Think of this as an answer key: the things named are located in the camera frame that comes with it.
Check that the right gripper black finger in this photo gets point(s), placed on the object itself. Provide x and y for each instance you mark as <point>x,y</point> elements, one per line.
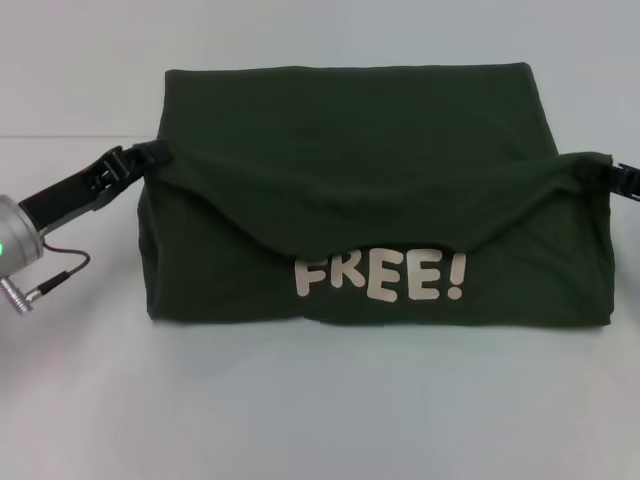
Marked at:
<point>629,196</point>
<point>607,175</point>

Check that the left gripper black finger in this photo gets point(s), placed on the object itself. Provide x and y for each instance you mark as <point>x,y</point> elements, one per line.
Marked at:
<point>135,157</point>
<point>70,217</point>

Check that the dark green t-shirt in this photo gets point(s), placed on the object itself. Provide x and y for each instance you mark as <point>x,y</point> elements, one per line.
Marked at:
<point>375,175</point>

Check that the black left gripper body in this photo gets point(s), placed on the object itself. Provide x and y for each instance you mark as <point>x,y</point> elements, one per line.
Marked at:
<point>55,197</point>

